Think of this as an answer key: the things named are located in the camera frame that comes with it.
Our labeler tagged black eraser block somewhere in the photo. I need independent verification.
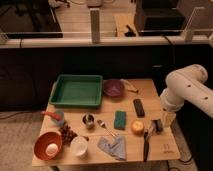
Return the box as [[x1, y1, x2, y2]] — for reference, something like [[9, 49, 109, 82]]
[[133, 99, 145, 117]]

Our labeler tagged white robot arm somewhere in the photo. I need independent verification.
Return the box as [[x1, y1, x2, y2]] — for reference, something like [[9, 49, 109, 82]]
[[160, 64, 213, 127]]

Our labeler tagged small dark toy block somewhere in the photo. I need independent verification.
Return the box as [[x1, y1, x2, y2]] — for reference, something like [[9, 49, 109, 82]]
[[153, 119, 163, 133]]

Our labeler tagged green sponge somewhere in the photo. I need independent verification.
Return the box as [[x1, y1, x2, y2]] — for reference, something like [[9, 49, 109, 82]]
[[114, 111, 126, 130]]

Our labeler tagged beige banana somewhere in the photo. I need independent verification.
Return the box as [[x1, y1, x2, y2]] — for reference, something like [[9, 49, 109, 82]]
[[121, 79, 139, 93]]

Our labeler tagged blue cloth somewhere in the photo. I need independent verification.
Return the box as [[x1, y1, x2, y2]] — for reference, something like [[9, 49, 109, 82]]
[[97, 136, 126, 161]]

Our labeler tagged metal fork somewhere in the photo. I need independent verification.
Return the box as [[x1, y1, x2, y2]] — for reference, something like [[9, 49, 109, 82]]
[[97, 120, 116, 138]]

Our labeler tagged purple bowl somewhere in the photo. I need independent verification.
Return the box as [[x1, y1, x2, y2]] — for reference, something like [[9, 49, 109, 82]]
[[103, 79, 124, 97]]

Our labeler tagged small metal cup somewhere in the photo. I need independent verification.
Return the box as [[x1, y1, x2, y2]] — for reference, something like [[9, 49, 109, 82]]
[[82, 114, 94, 129]]

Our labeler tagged black tool on back table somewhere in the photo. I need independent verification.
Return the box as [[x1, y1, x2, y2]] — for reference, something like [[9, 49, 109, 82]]
[[124, 25, 136, 37]]

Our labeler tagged white cup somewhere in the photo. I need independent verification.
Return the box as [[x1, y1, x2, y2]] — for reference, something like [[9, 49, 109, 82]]
[[70, 136, 88, 158]]

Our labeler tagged green plastic tray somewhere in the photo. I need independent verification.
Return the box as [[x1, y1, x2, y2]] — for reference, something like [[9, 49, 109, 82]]
[[49, 74, 103, 108]]

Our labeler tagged black box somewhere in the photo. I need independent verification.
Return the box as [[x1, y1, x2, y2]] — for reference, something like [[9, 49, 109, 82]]
[[134, 0, 185, 31]]

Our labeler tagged bunch of dark grapes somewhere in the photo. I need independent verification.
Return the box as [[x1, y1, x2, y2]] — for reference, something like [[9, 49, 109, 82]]
[[59, 124, 77, 145]]

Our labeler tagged blue cup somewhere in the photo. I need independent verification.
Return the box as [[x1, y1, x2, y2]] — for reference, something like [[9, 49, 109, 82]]
[[52, 110, 65, 126]]

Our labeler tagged orange carrot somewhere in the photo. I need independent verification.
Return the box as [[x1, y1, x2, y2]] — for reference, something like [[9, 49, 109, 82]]
[[41, 111, 61, 121]]

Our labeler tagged white egg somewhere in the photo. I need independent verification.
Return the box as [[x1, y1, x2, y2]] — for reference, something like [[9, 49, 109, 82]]
[[46, 144, 58, 156]]

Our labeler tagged orange bowl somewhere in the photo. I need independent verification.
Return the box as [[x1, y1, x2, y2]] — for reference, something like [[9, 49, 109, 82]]
[[34, 132, 62, 161]]

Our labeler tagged black handled knife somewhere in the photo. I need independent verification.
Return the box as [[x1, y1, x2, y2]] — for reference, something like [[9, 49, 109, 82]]
[[143, 127, 154, 162]]

